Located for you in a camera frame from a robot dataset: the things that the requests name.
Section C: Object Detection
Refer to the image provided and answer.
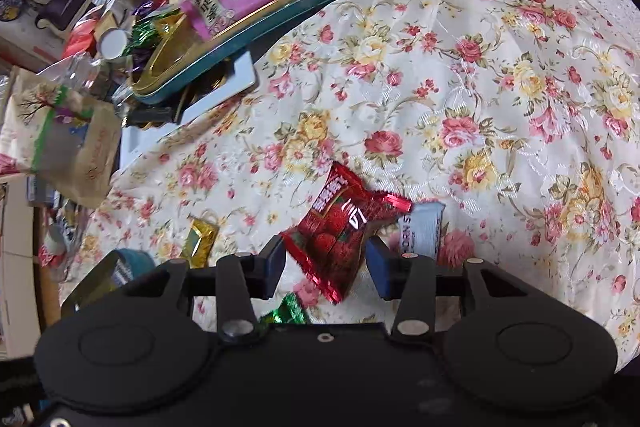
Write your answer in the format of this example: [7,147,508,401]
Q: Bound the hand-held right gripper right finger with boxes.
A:
[366,236,541,343]

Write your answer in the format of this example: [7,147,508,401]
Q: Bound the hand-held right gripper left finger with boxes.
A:
[120,235,287,344]

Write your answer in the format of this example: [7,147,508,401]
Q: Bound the red strawberry snack packet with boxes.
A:
[280,160,414,306]

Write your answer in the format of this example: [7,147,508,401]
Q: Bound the green tin tray gold inside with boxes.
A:
[60,249,157,308]

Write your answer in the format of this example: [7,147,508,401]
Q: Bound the green foil candy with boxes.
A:
[257,292,312,326]

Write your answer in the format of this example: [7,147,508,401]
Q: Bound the white blue sachet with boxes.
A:
[399,200,446,261]

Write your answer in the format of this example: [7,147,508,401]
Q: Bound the gold candy wrapper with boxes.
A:
[179,216,220,269]

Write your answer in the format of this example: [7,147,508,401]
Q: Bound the floral tablecloth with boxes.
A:
[57,0,640,374]

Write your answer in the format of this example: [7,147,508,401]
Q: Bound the white flat board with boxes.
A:
[119,52,259,174]

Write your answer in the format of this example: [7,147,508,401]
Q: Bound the dark chocolate bar packet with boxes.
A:
[125,105,182,128]

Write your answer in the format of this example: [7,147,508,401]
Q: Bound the teal oval snack tray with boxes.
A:
[127,0,382,108]

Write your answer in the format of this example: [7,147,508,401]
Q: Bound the kraft paper snack bag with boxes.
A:
[0,67,123,208]

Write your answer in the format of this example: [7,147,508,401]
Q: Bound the white paper cup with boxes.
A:
[97,28,129,60]

